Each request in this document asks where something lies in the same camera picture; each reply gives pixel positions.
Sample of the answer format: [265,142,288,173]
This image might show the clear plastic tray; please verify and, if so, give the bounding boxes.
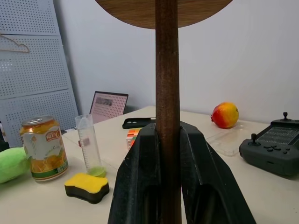
[205,125,246,156]

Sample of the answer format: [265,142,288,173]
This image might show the dark grey remote controller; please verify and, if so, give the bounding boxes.
[238,112,299,177]

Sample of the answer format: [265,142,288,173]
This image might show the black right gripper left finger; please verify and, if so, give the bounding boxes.
[107,123,162,224]

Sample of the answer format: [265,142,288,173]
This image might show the green plush toy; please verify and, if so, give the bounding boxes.
[0,147,31,184]

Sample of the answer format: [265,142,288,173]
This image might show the colourful block cube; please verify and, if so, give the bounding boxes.
[126,128,142,150]

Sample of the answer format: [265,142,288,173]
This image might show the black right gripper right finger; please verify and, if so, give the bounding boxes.
[179,121,257,224]

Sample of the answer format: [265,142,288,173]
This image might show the orange juice can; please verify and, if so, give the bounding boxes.
[19,116,69,183]

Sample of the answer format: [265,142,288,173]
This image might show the dark wooden pole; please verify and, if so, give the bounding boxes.
[154,0,183,224]

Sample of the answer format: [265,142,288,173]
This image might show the yellow and black sponge eraser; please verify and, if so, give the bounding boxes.
[64,172,110,205]

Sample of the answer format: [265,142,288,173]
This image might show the grey perforated panel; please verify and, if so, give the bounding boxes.
[0,0,80,148]

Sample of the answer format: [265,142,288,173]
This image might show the laptop screen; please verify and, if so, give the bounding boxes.
[89,91,129,123]

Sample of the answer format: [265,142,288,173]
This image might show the red yellow mango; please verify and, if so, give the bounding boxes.
[211,102,240,129]

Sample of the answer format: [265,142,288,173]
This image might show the clear plastic measuring cylinder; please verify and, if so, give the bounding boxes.
[75,114,107,178]

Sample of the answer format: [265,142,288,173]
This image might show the black phone case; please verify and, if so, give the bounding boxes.
[121,117,156,130]

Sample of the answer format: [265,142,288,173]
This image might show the white clothes hanger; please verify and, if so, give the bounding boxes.
[0,31,31,54]

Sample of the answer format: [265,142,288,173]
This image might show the round wooden base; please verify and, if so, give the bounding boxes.
[95,0,234,30]

